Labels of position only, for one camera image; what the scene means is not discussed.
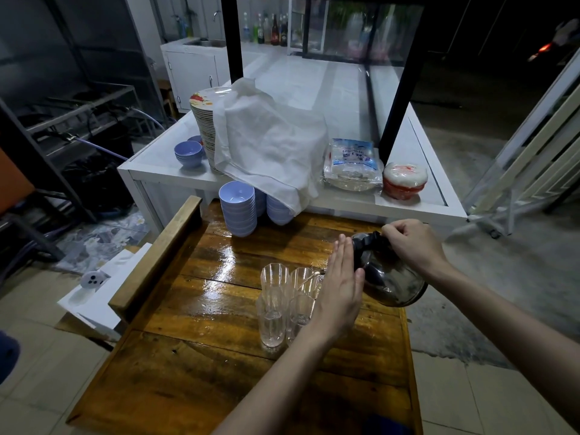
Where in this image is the person's left hand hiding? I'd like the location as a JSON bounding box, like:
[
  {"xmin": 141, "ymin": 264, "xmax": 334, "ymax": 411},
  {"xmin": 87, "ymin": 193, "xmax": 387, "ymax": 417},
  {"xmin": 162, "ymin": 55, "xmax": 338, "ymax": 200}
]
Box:
[{"xmin": 312, "ymin": 234, "xmax": 366, "ymax": 343}]

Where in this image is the person's right hand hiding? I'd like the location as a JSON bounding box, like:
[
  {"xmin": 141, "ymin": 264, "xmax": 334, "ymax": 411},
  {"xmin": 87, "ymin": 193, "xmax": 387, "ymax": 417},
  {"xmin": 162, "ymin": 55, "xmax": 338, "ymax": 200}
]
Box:
[{"xmin": 381, "ymin": 218, "xmax": 450, "ymax": 282}]

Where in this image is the glass kettle with black lid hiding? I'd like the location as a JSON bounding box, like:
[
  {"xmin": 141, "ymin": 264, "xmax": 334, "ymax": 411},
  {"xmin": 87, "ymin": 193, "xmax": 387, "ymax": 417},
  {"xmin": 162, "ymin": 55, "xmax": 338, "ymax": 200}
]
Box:
[{"xmin": 351, "ymin": 231, "xmax": 429, "ymax": 308}]

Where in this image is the person's right forearm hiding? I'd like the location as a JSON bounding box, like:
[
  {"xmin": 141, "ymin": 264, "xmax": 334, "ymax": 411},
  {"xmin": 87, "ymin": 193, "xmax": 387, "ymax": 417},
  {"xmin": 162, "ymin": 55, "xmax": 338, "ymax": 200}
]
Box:
[{"xmin": 427, "ymin": 261, "xmax": 580, "ymax": 432}]

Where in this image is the person's left forearm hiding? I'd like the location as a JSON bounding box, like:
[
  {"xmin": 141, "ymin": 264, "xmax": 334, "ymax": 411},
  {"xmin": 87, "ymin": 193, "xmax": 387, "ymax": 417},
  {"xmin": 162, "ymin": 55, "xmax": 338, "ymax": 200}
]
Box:
[{"xmin": 212, "ymin": 327, "xmax": 337, "ymax": 435}]

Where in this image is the tall clear drinking glass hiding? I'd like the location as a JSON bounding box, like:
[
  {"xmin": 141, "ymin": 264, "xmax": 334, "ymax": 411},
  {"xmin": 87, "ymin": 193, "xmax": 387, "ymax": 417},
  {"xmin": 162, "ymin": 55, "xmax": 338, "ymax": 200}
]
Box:
[
  {"xmin": 260, "ymin": 263, "xmax": 291, "ymax": 313},
  {"xmin": 286, "ymin": 294, "xmax": 316, "ymax": 346},
  {"xmin": 290, "ymin": 267, "xmax": 323, "ymax": 300},
  {"xmin": 256, "ymin": 295, "xmax": 288, "ymax": 349}
]

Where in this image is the round red and white packet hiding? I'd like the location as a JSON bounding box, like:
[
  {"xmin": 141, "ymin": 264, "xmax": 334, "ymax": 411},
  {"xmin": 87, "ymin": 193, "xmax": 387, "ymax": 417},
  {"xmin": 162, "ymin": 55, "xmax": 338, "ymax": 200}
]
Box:
[{"xmin": 382, "ymin": 162, "xmax": 429, "ymax": 201}]

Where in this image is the clear plastic packet blue label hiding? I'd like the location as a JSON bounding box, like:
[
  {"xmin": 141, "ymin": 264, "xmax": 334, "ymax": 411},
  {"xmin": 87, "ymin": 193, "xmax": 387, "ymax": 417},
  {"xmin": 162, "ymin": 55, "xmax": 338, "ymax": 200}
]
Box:
[{"xmin": 323, "ymin": 138, "xmax": 385, "ymax": 192}]

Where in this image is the tall stack of blue bowls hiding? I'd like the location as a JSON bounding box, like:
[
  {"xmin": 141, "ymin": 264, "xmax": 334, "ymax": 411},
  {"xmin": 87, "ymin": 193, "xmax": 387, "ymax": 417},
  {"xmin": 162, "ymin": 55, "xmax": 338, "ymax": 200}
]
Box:
[{"xmin": 219, "ymin": 181, "xmax": 257, "ymax": 238}]

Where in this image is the white cloth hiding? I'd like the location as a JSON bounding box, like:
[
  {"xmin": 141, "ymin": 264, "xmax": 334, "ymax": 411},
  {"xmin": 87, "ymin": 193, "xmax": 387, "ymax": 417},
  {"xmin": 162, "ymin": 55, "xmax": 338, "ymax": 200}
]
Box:
[{"xmin": 212, "ymin": 78, "xmax": 330, "ymax": 216}]

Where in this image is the white metal gate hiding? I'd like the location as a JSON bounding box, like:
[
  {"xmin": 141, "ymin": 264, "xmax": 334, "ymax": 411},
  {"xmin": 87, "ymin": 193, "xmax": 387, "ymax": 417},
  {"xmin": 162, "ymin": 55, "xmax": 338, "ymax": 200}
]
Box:
[{"xmin": 461, "ymin": 49, "xmax": 580, "ymax": 240}]

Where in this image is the wooden table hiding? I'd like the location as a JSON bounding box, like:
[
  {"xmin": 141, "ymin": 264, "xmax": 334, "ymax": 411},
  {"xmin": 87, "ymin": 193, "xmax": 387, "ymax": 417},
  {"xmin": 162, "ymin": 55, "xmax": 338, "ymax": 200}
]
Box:
[{"xmin": 66, "ymin": 195, "xmax": 424, "ymax": 435}]

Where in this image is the short stack of blue bowls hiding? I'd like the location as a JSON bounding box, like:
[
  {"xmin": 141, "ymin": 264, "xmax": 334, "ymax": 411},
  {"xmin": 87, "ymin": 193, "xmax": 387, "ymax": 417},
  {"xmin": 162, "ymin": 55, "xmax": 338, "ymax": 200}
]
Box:
[{"xmin": 174, "ymin": 140, "xmax": 205, "ymax": 169}]

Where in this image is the stack of patterned plates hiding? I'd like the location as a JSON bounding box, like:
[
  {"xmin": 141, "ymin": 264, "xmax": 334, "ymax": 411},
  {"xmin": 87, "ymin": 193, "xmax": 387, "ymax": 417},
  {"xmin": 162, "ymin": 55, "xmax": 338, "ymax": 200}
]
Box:
[{"xmin": 189, "ymin": 87, "xmax": 233, "ymax": 173}]

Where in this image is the white counter cart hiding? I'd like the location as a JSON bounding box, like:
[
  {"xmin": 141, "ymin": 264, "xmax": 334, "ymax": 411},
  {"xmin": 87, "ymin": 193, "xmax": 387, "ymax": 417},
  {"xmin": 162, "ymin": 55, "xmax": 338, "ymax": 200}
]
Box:
[{"xmin": 117, "ymin": 52, "xmax": 469, "ymax": 238}]

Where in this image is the row of bottles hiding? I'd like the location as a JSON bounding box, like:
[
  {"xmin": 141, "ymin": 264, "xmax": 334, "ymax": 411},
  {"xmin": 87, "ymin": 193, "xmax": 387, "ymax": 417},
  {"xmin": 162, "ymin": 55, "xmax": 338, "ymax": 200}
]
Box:
[{"xmin": 241, "ymin": 12, "xmax": 291, "ymax": 47}]

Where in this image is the white cardboard box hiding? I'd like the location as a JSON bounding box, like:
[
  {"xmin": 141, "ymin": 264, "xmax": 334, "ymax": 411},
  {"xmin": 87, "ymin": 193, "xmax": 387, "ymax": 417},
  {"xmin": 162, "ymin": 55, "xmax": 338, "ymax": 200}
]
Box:
[{"xmin": 57, "ymin": 242, "xmax": 153, "ymax": 343}]

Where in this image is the white sink cabinet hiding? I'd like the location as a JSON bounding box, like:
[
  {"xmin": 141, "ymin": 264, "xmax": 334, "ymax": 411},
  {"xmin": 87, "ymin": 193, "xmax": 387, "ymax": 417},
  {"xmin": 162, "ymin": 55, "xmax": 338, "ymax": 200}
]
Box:
[{"xmin": 160, "ymin": 37, "xmax": 233, "ymax": 114}]

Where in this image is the motorbike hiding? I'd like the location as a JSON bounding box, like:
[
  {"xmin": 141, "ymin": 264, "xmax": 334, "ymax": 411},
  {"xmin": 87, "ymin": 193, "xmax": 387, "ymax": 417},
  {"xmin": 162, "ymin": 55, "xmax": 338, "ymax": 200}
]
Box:
[{"xmin": 527, "ymin": 18, "xmax": 580, "ymax": 64}]

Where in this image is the small round white device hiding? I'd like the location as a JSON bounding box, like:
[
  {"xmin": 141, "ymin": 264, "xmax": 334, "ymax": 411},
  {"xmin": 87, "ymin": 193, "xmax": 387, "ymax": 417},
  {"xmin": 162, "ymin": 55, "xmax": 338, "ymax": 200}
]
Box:
[{"xmin": 80, "ymin": 270, "xmax": 111, "ymax": 292}]

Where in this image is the black framed glass display case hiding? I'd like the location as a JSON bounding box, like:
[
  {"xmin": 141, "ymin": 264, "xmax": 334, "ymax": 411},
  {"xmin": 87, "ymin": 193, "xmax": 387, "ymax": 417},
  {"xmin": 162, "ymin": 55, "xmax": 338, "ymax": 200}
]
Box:
[{"xmin": 220, "ymin": 0, "xmax": 429, "ymax": 166}]

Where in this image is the metal rack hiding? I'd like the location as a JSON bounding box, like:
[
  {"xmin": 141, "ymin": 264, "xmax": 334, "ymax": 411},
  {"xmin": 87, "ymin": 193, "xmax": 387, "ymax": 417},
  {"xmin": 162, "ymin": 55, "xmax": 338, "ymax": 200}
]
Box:
[{"xmin": 0, "ymin": 0, "xmax": 169, "ymax": 224}]

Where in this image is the orange chair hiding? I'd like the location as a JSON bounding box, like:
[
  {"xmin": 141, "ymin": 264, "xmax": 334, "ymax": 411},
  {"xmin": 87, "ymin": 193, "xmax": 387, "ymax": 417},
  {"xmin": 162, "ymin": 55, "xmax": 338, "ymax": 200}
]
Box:
[{"xmin": 0, "ymin": 147, "xmax": 68, "ymax": 264}]

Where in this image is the purple hose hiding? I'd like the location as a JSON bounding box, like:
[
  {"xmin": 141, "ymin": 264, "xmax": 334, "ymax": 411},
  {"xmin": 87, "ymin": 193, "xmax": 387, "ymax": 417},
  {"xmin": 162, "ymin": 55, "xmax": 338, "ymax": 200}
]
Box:
[{"xmin": 72, "ymin": 107, "xmax": 166, "ymax": 163}]

